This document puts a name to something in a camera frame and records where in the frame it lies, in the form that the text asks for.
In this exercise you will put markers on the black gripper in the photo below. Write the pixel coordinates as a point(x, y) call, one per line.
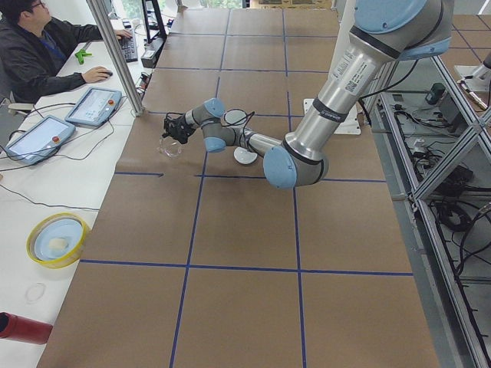
point(179, 130)

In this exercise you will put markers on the clear plastic funnel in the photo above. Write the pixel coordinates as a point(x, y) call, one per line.
point(170, 147)

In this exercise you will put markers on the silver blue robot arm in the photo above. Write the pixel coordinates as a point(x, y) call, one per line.
point(382, 32)

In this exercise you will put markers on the white enamel cup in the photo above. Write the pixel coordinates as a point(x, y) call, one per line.
point(235, 118)

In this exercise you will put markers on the far teach pendant tablet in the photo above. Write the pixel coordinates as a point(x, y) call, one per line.
point(95, 107)

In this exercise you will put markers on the teach pendant tablet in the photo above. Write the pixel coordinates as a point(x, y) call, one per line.
point(40, 141)
point(95, 107)

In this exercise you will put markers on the black keyboard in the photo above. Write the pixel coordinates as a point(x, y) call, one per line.
point(128, 48)

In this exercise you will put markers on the green plastic tool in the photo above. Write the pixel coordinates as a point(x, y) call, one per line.
point(81, 55)

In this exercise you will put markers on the near teach pendant tablet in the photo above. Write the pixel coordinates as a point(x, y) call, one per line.
point(40, 141)

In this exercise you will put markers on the yellow tape roll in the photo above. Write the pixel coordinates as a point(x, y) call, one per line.
point(58, 240)

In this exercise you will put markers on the seated person dark jacket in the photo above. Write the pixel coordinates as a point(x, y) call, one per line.
point(35, 46)

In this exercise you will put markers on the red cylinder bottle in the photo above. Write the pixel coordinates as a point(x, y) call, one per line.
point(22, 329)

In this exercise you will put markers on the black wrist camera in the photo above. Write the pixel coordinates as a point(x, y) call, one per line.
point(170, 120)

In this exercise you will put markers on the aluminium frame post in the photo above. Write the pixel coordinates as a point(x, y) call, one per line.
point(110, 39)

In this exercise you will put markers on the aluminium frame rail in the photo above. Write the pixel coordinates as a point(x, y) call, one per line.
point(434, 129)

